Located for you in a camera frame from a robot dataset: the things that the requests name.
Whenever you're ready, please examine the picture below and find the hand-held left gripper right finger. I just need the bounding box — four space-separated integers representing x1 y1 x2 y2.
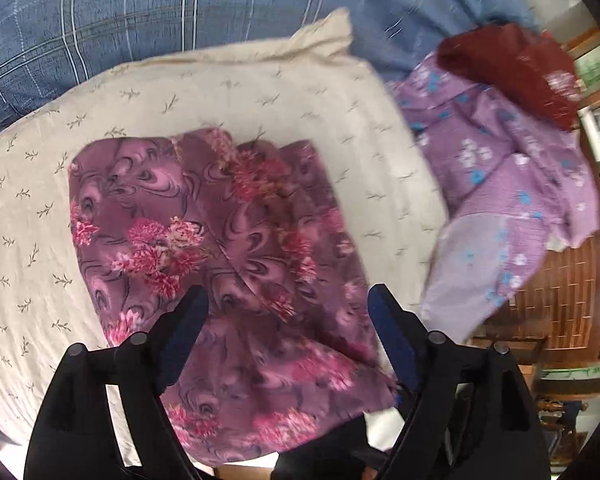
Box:
367 283 552 480

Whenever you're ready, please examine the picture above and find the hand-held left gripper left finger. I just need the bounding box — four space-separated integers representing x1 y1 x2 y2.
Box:
24 285 211 480

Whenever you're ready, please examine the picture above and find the pink floral purple garment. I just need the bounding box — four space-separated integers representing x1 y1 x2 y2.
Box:
68 127 400 468

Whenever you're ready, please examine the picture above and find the brown wooden lattice panel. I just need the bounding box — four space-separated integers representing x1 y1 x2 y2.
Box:
472 237 600 363

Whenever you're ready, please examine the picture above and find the lilac blue-flower garment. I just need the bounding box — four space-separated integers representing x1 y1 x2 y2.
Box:
387 51 600 346

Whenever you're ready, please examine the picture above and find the cream leaf-print pillow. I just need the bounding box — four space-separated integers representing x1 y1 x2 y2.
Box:
0 7 451 468

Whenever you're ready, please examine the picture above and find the dark red garment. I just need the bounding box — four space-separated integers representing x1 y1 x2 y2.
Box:
436 24 583 132

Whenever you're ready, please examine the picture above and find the blue plaid blanket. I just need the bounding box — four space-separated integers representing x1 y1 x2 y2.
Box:
0 0 541 143

